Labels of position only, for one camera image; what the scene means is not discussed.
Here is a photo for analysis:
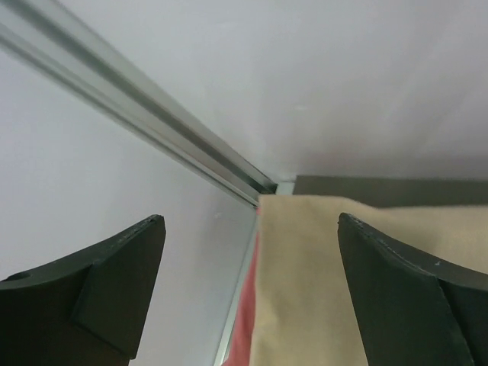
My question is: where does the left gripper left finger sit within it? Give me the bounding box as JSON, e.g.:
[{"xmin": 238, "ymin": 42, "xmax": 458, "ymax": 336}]
[{"xmin": 1, "ymin": 215, "xmax": 166, "ymax": 365}]

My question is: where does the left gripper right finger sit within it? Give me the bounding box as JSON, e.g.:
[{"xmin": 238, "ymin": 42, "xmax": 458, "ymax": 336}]
[{"xmin": 338, "ymin": 213, "xmax": 487, "ymax": 365}]

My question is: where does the beige t shirt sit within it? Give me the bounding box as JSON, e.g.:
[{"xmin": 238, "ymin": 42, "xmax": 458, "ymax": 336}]
[{"xmin": 250, "ymin": 195, "xmax": 487, "ymax": 365}]

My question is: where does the folded red t shirt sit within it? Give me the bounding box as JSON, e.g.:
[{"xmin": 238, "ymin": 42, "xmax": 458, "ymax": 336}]
[{"xmin": 223, "ymin": 207, "xmax": 262, "ymax": 366}]

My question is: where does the left aluminium corner post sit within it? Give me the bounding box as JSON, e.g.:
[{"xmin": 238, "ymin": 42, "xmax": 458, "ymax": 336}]
[{"xmin": 1, "ymin": 1, "xmax": 277, "ymax": 206}]

